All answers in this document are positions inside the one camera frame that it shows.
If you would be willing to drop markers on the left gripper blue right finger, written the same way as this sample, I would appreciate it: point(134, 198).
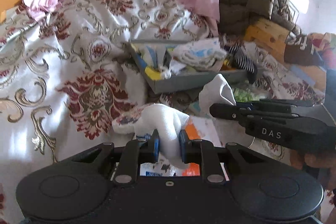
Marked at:
point(202, 155)

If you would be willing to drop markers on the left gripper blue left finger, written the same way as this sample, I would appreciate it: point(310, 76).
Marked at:
point(132, 156)

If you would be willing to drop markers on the white sock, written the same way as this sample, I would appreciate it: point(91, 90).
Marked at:
point(166, 120)

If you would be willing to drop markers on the navy striped sock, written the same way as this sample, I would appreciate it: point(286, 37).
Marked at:
point(243, 62)

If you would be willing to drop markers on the striped pastel cloth pouch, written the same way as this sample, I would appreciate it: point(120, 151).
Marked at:
point(154, 55)

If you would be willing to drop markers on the white blue patterned cloth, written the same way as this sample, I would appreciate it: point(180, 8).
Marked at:
point(202, 55)

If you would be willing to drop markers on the person's right hand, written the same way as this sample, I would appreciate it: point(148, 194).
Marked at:
point(321, 160)

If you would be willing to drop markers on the blue white medicine box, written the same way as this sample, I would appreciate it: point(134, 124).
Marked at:
point(158, 169)

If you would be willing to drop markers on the orange white medicine box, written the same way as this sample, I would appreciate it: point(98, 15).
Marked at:
point(199, 150)

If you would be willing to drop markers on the bag of green pieces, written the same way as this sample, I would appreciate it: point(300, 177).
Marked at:
point(248, 94)

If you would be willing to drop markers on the blue white crumpled cloth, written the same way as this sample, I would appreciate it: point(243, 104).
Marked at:
point(216, 91)

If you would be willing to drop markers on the brown lettered bag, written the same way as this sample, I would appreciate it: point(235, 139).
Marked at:
point(301, 51)

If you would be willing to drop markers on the grey tray with cartoon lining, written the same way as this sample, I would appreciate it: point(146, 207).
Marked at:
point(184, 81)

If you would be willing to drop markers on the colourful patchwork clothes pile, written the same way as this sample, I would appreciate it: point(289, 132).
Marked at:
point(325, 46)

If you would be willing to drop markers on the floral satin bedspread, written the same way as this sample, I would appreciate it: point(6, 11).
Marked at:
point(65, 78)

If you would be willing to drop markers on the wooden bed frame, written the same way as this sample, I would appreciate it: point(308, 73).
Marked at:
point(271, 37)

